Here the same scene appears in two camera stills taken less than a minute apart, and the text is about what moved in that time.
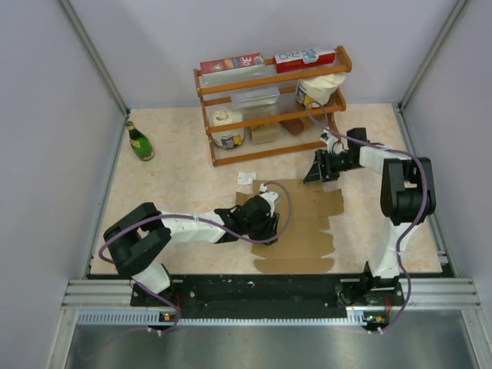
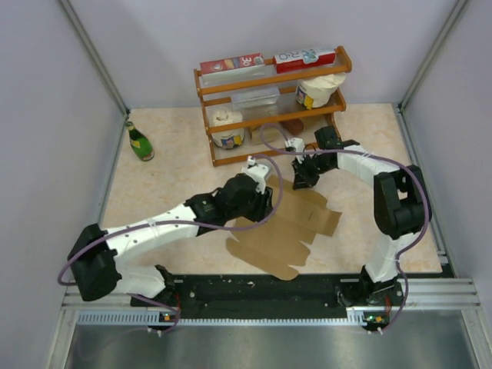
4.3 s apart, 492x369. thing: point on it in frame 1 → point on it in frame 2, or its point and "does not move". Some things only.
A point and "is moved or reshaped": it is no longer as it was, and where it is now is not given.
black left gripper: x=270 y=227 → x=264 y=205
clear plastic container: x=263 y=97 does not move
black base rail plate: x=262 y=295 does not move
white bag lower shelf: x=230 y=138 does not move
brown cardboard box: x=304 y=244 is moved or reshaped
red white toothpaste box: x=313 y=58 does not move
